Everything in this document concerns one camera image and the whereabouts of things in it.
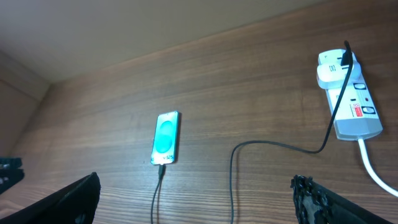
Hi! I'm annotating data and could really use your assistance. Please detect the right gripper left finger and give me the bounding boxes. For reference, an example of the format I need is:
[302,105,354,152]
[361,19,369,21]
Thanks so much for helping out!
[1,172,101,224]

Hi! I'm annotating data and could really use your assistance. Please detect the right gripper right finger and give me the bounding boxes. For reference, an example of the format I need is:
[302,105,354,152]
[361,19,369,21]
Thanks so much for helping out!
[290,175,392,224]

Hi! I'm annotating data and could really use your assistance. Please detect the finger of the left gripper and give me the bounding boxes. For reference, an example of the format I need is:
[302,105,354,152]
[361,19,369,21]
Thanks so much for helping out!
[0,157,24,194]

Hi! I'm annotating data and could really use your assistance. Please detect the white power strip cord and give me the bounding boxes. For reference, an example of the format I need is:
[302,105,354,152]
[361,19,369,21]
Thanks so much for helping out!
[356,138,398,198]

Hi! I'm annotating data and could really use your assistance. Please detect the white USB charger adapter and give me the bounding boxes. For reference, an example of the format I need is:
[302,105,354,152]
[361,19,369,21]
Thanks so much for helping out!
[317,61,362,90]

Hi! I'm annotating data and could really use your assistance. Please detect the black USB charging cable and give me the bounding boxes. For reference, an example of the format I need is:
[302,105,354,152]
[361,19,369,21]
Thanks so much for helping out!
[150,40,354,224]

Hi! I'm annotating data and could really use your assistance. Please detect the white power strip socket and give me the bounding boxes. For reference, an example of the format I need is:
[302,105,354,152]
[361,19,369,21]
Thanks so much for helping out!
[318,49,383,141]

